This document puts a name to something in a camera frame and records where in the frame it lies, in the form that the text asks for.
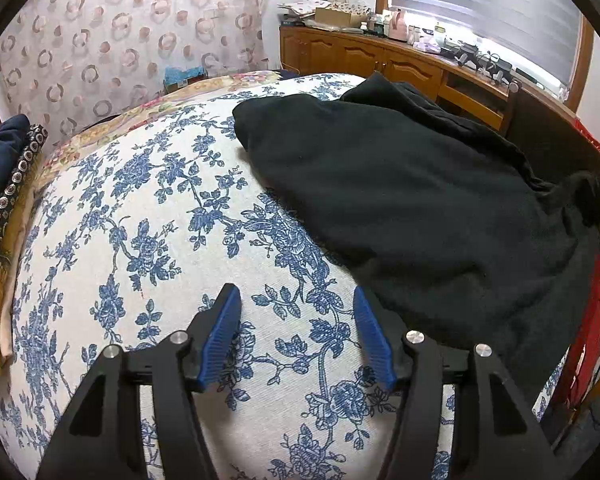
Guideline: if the black printed t-shirt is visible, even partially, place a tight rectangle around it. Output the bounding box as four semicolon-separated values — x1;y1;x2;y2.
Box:
233;74;600;401

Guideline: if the red garment at bedside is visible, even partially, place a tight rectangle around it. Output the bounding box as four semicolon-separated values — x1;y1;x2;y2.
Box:
565;257;600;408

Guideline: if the folded gold yellow fabric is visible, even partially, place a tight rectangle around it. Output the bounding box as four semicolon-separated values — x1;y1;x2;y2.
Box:
0;155;43;375

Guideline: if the blue floral white bedsheet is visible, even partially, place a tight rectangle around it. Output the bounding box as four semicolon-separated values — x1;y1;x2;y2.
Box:
0;71;566;480

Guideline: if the folded black circle-patterned garment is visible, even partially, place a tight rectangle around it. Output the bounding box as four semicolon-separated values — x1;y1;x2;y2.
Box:
0;125;48;243

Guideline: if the light blue cloth item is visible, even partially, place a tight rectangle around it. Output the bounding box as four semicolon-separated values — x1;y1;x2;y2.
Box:
163;66;208;93

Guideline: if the wooden sideboard cabinet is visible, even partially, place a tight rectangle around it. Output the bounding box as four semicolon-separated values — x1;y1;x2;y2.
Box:
278;24;581;134

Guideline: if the window roller blind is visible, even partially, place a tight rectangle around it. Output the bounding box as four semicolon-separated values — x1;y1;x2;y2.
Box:
391;0;581;84

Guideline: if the cardboard box on sideboard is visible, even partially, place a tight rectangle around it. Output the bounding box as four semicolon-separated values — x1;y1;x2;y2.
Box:
314;8;366;28

